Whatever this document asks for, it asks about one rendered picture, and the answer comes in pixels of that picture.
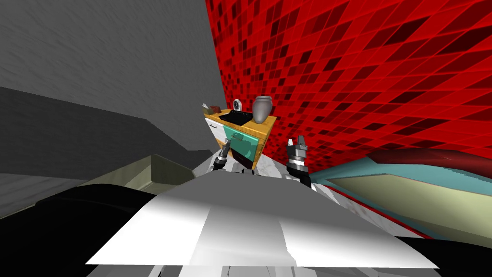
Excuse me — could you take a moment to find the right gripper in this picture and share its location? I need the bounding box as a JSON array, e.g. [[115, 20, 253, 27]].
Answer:
[[287, 135, 308, 159]]

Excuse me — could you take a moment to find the teal drawer front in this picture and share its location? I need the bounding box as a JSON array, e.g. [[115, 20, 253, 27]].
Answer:
[[223, 125, 259, 163]]

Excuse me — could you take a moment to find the white cabinet door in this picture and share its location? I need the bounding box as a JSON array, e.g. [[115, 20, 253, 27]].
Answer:
[[205, 117, 226, 144]]

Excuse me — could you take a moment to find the orange wooden sink cabinet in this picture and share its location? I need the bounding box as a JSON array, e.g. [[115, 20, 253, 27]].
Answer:
[[203, 107, 278, 170]]

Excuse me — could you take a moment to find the grey vase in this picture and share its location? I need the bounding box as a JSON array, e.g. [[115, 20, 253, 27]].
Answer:
[[252, 96, 274, 125]]

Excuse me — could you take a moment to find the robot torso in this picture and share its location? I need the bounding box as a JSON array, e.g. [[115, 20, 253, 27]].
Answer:
[[85, 167, 440, 277]]

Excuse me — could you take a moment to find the olive grey tub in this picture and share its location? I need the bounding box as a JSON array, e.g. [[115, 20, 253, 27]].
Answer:
[[78, 153, 197, 195]]

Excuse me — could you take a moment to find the teal and beige tub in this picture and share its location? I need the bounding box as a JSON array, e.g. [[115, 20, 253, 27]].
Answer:
[[309, 149, 492, 241]]

